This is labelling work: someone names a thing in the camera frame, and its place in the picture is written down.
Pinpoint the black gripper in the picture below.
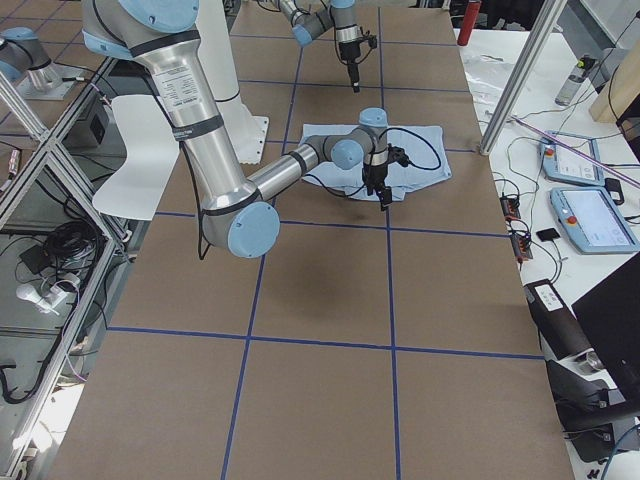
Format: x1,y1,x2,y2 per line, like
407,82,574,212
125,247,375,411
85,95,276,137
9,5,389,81
338,40,361,93
362,163,392,210

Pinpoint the light blue button-up shirt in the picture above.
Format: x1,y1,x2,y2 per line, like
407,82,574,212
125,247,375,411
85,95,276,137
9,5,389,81
297,123,454,203

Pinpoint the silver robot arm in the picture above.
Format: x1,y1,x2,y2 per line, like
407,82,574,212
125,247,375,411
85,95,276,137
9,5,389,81
82,1,392,258
270,1,370,93

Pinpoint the orange circuit board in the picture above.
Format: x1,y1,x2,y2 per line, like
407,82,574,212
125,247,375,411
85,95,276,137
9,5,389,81
500,195,521,220

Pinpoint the red cylinder bottle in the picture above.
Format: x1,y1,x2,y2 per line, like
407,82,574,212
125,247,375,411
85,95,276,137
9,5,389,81
457,0,482,46

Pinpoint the brown paper table cover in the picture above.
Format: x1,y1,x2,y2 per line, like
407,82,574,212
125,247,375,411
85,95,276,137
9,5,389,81
49,5,573,479

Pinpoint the far blue teach pendant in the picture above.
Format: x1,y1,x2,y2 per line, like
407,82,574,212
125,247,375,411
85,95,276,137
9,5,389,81
540,130,605,187

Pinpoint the blue teach pendant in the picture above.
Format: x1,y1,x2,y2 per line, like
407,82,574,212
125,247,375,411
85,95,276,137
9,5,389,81
540,130,605,187
549,187,639,254

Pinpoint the grey spray bottle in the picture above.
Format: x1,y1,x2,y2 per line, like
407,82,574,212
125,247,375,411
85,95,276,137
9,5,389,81
554,54,598,106

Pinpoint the near blue teach pendant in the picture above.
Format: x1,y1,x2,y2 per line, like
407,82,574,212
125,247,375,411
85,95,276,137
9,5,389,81
549,187,639,254

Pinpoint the black monitor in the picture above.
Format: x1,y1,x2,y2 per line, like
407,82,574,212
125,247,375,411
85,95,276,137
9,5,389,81
572,255,639,399

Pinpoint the grey aluminium frame post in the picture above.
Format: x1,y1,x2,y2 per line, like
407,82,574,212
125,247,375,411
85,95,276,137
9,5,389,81
479,0,567,156

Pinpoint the black cable bundle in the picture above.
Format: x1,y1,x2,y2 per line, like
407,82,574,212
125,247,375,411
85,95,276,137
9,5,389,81
14,219,109,296

